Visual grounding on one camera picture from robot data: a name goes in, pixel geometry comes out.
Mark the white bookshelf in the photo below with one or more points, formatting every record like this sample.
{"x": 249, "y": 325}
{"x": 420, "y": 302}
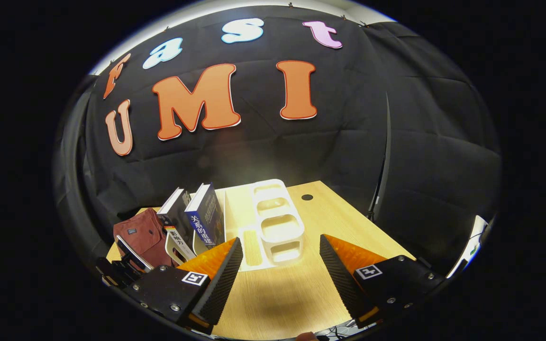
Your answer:
{"x": 277, "y": 227}

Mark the maroon schoolbag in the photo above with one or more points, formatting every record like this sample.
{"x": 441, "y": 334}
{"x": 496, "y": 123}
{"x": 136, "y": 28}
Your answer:
{"x": 142, "y": 234}

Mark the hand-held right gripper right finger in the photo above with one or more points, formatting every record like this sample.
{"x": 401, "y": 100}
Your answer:
{"x": 344, "y": 279}

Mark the blue book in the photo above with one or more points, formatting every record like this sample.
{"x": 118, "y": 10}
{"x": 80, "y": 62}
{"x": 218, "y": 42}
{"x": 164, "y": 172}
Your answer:
{"x": 202, "y": 222}

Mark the thin black pole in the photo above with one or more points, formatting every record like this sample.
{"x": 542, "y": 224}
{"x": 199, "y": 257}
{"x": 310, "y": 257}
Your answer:
{"x": 386, "y": 142}

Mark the row of black cloth clips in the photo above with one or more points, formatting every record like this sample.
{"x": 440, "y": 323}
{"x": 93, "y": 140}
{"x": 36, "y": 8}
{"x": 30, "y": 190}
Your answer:
{"x": 343, "y": 18}

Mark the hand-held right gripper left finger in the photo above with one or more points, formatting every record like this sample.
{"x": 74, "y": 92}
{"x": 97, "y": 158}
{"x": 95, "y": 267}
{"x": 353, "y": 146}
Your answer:
{"x": 221, "y": 284}

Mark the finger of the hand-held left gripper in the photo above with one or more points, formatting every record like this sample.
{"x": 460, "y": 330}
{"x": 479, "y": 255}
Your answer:
{"x": 133, "y": 253}

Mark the black and white book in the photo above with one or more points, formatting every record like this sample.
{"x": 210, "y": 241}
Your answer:
{"x": 176, "y": 213}

